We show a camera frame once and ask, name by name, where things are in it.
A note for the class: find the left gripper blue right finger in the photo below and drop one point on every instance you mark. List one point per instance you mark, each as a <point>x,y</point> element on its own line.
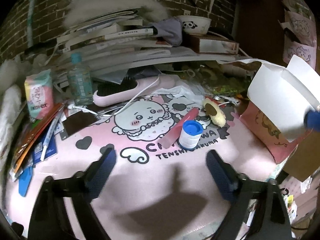
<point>224,176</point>

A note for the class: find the pink hair brush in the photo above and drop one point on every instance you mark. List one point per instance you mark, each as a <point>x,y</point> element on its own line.
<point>109,93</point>

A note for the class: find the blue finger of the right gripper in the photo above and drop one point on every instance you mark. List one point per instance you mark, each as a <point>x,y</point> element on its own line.
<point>312,120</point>

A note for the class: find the black phone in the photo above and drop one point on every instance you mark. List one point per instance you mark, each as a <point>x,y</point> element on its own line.
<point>77,122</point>

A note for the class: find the pink printed desk mat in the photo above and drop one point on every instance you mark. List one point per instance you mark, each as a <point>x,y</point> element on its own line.
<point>152,192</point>

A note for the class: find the green tall water bottle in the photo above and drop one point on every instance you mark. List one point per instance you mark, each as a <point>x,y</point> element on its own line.
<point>79,80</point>

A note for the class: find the blue flat card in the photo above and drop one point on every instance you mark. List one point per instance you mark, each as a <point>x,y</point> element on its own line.
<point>25,180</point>

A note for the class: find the white storage box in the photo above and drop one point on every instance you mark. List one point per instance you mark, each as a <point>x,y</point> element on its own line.
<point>279,98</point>

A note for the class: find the yellow plush dog toy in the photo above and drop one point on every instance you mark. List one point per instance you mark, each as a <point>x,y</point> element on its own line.
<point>216,115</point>

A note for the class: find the white panda bowl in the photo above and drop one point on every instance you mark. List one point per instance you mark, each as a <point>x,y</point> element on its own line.
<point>195,25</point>

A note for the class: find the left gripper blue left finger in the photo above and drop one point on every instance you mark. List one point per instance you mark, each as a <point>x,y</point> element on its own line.
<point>98,173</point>

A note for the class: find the stack of books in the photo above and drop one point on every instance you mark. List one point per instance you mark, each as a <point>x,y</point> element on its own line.
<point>113,41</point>

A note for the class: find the pink hanging wall organizer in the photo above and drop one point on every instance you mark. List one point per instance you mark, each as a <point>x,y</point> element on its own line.
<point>300,32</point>

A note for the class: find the blue cap white jar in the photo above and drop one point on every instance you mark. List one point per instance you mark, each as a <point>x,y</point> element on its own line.
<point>190,135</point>

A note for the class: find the long pink bar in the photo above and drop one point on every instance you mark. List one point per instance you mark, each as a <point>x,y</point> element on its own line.
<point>175,131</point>

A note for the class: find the white pen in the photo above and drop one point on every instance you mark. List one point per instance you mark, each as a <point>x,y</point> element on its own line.
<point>50,133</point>

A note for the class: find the colourful tissue pack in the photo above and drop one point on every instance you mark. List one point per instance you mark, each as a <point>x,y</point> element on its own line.
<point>39,94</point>

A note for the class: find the purple cloth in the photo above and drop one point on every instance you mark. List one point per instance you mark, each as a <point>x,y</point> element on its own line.
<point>170,30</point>

